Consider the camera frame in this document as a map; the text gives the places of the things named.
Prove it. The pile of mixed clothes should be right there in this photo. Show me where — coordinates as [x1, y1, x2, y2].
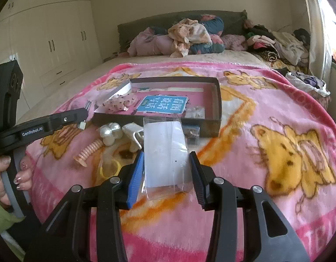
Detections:
[243, 19, 311, 69]

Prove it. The white pearl bow hair clip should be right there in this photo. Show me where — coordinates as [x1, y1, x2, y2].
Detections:
[98, 122, 124, 146]

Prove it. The pink printed blanket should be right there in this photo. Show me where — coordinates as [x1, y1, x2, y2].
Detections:
[26, 61, 336, 262]

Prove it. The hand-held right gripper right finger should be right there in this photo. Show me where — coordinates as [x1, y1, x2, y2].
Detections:
[188, 151, 311, 262]

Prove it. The plastic bag of clothes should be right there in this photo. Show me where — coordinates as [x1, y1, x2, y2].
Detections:
[286, 71, 331, 97]

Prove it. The beige bed sheet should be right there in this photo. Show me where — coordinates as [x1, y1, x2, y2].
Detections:
[17, 50, 269, 124]

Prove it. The peach spiral hair tie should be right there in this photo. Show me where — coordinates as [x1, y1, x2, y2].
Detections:
[73, 139, 103, 167]

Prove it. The dark floral pillow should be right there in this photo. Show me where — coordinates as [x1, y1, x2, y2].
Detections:
[188, 15, 225, 54]

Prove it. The small bag of dark jewelry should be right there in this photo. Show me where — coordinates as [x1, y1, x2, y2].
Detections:
[182, 126, 201, 146]

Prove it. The white hair claw clip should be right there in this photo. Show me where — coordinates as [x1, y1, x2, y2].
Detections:
[121, 123, 146, 152]

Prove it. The cream built-in wardrobe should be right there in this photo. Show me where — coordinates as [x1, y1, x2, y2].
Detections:
[0, 0, 103, 107]

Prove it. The blue printed card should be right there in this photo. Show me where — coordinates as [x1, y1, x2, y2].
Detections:
[136, 95, 189, 117]

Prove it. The light curtain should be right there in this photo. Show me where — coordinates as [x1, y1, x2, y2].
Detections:
[299, 0, 336, 79]

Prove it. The peach patterned cloth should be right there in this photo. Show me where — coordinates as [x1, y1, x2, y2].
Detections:
[168, 19, 213, 58]

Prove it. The pink folded quilt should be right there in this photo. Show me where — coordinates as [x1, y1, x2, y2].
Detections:
[127, 27, 176, 57]

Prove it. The pink shallow box tray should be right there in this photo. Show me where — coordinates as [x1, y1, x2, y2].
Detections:
[91, 77, 222, 139]

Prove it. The clear plastic bag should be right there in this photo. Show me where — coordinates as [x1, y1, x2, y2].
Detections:
[143, 116, 194, 197]

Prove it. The pink floral scrunchie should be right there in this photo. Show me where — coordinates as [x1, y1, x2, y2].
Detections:
[102, 94, 137, 113]

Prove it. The small bag of white earrings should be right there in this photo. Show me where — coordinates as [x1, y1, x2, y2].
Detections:
[186, 106, 206, 119]

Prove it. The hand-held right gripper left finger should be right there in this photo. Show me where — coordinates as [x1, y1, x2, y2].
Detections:
[22, 151, 145, 262]

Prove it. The pink fuzzy pillow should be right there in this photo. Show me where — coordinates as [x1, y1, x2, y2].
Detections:
[221, 34, 250, 51]

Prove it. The yellow hair ring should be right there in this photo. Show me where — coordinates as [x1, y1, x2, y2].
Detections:
[98, 159, 123, 182]

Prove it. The grey upholstered headboard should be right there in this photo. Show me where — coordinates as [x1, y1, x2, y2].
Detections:
[117, 9, 248, 52]

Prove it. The person's left hand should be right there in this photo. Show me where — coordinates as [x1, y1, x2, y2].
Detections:
[0, 155, 32, 208]

